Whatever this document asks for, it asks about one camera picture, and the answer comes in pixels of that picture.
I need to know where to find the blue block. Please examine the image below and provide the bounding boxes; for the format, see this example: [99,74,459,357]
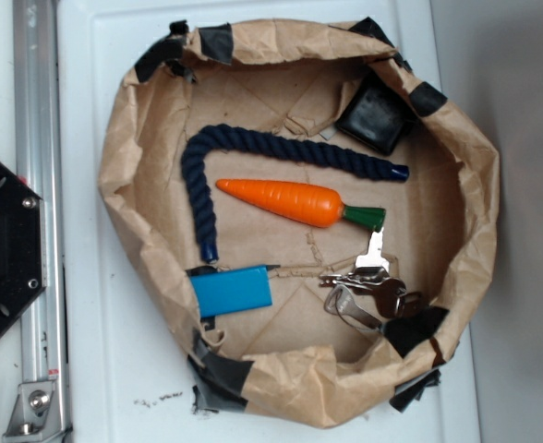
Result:
[187,265,272,318]

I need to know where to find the black square block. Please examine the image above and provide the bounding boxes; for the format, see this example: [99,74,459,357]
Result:
[336,73,417,156]

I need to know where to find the brown paper bag tray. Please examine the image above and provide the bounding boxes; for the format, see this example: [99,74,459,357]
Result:
[99,19,500,428]

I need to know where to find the orange plastic carrot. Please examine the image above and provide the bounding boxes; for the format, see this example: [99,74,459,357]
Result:
[216,178,386,232]

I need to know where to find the silver key bunch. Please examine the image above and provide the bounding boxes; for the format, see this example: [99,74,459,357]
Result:
[320,230,428,332]

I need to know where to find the dark blue rope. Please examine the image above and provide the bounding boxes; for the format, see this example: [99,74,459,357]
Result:
[180,125,410,264]

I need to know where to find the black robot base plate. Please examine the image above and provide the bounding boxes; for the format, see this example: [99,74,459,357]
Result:
[0,162,45,338]

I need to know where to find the metal corner bracket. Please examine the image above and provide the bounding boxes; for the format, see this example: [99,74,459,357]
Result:
[2,380,70,442]

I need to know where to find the aluminium extrusion rail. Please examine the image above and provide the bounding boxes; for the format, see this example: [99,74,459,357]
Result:
[12,1,72,442]

